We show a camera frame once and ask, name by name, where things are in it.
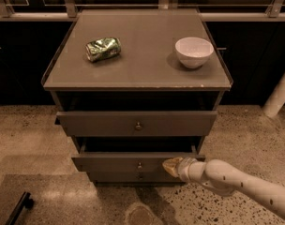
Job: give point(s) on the black bar on floor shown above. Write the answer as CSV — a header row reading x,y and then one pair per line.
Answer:
x,y
24,202

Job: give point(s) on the crushed green soda can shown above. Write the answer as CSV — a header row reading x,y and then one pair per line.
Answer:
x,y
102,49

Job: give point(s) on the grey top drawer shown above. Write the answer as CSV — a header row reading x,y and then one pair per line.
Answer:
x,y
126,124

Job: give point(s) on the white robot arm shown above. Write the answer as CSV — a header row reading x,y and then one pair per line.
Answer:
x,y
224,179

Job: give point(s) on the grey drawer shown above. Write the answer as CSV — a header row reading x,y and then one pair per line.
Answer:
x,y
127,162
126,124

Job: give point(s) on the grey drawer cabinet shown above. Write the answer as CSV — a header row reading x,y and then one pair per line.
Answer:
x,y
145,76

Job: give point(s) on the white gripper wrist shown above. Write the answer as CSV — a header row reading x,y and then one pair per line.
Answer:
x,y
184,169

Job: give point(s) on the white ceramic bowl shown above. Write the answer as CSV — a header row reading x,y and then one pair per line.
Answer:
x,y
193,52

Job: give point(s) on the white pillar base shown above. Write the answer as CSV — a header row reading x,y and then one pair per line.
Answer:
x,y
276,100

